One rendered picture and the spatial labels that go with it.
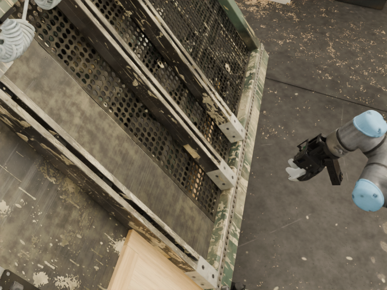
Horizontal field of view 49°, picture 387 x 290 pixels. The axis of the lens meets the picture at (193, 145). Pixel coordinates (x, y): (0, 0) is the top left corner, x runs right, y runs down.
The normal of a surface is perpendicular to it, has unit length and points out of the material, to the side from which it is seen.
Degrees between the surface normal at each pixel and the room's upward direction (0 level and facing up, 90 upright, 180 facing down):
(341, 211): 0
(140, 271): 51
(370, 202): 90
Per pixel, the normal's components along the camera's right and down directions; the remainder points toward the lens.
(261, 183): 0.07, -0.66
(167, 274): 0.80, -0.25
